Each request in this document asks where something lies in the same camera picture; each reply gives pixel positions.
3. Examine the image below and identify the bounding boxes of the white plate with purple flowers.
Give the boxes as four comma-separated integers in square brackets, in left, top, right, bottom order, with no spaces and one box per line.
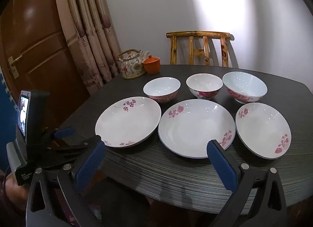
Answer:
[95,96,161,148]

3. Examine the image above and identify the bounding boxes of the brown wooden door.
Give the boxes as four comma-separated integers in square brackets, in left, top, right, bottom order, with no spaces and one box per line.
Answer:
[0,0,90,131]

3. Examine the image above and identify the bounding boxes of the small pink patterned bowl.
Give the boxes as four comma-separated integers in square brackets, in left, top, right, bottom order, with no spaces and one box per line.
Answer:
[143,77,181,104]

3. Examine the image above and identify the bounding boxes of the orange lidded cup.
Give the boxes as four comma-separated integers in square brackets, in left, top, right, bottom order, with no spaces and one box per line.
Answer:
[142,55,161,75]

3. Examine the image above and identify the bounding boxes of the floral ceramic teapot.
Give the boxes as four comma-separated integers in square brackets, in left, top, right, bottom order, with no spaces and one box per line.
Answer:
[115,48,150,79]

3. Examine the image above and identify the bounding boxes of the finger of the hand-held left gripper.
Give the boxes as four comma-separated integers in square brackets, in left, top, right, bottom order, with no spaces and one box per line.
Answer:
[47,135,101,161]
[46,126,75,142]

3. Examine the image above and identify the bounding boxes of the small white pink-flower plate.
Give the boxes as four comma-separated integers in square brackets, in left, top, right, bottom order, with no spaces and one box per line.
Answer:
[235,102,292,160]

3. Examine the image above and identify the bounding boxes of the wooden chair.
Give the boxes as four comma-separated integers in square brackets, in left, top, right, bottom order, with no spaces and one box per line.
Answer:
[166,31,232,68]

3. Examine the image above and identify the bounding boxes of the person's left hand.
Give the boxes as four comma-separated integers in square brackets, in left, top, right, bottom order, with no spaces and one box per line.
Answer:
[4,173,30,212]

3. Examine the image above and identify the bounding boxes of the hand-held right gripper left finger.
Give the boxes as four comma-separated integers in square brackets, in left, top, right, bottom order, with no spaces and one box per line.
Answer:
[26,135,107,227]

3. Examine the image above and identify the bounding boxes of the beige patterned curtain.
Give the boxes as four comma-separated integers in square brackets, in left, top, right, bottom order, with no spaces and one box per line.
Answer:
[54,0,122,96]

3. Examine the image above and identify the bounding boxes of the large blue-rimmed pink-flower plate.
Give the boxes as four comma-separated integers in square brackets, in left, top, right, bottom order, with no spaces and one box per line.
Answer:
[158,99,236,159]

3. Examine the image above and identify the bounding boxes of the large white bowl pink flowers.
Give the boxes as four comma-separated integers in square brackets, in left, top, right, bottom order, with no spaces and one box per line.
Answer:
[222,71,268,104]

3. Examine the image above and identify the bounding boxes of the brass door handle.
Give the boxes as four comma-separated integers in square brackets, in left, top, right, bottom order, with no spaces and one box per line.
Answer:
[7,55,23,79]

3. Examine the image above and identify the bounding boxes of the white bowl with red roses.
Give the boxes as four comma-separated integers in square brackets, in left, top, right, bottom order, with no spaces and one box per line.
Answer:
[186,73,224,101]

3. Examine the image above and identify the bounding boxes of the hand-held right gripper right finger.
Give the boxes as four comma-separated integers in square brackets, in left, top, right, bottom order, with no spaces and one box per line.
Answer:
[207,139,288,227]

